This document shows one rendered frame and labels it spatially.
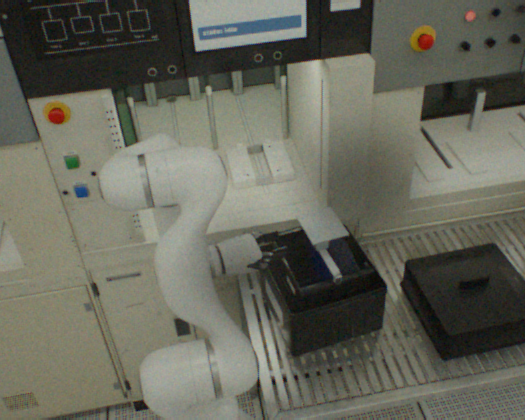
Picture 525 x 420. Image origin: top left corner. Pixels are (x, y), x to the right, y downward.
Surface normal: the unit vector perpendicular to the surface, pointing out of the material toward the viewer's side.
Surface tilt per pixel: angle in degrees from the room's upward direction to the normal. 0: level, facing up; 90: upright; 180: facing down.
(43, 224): 90
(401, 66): 90
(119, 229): 90
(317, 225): 0
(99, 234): 90
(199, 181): 62
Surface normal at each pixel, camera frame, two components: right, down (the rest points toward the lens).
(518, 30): 0.18, 0.62
